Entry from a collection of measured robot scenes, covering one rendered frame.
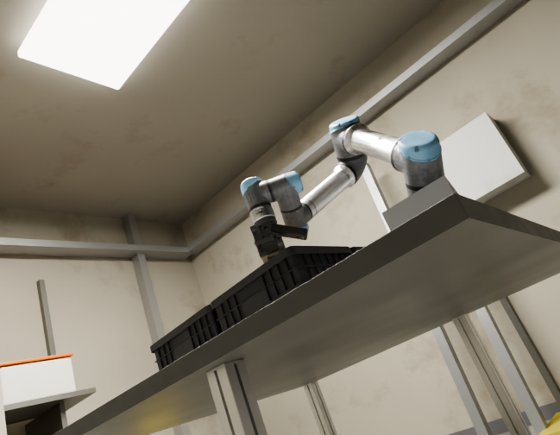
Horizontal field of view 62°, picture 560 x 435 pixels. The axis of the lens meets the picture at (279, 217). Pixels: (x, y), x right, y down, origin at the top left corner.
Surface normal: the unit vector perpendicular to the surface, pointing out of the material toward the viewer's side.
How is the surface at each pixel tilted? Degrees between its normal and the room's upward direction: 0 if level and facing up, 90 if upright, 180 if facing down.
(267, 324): 90
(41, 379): 90
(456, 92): 90
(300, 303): 90
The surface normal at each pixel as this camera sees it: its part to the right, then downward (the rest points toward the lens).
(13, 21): 0.34, 0.86
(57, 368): 0.67, -0.51
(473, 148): -0.64, -0.09
